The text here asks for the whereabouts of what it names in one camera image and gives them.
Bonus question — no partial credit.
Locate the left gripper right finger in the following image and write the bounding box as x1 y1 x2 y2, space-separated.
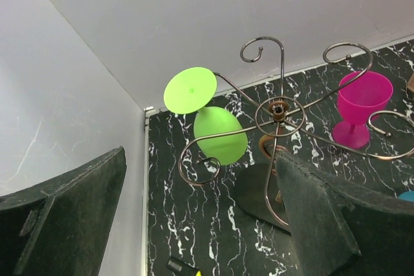
276 153 413 275

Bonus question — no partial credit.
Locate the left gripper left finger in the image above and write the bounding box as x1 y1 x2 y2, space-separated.
1 147 127 275

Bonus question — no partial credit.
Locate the blue wine glass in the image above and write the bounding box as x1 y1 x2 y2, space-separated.
398 191 414 202

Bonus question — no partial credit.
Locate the metal wine glass rack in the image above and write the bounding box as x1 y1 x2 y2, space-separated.
179 38 414 233

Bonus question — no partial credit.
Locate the green wine glass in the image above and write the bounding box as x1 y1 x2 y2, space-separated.
164 67 248 165

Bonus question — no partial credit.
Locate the magenta wine glass back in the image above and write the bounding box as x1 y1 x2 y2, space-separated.
332 71 393 149

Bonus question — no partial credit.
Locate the small yellow black object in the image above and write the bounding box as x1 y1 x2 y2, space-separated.
166 257 202 276

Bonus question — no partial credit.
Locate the pink file organizer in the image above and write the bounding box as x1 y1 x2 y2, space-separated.
406 73 414 93

